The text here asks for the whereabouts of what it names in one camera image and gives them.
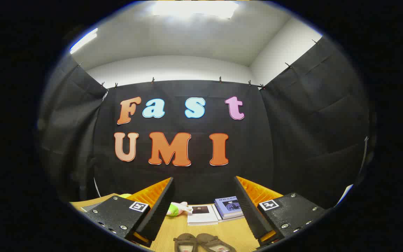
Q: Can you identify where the blue book with figure cover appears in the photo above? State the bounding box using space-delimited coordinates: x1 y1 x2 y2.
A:
214 196 244 220

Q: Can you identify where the green and pink plush toy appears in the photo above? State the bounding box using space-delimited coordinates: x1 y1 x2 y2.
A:
167 202 193 217

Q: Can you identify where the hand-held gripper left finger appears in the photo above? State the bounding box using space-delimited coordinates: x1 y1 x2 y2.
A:
83 177 175 248

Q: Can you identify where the thin blue book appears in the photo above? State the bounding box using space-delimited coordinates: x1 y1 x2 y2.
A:
212 205 246 223

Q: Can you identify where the black backdrop cloth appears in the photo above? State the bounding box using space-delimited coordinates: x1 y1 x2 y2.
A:
37 35 373 210

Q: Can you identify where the ceiling light panel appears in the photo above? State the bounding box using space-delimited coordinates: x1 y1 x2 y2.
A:
153 0 239 19

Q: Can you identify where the brown fuzzy shoe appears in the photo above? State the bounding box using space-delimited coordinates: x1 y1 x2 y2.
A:
174 233 198 252
196 233 237 252

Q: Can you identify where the white book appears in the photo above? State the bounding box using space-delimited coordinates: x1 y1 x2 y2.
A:
187 205 219 225

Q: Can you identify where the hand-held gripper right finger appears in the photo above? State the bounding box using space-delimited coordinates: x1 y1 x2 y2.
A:
234 176 328 250

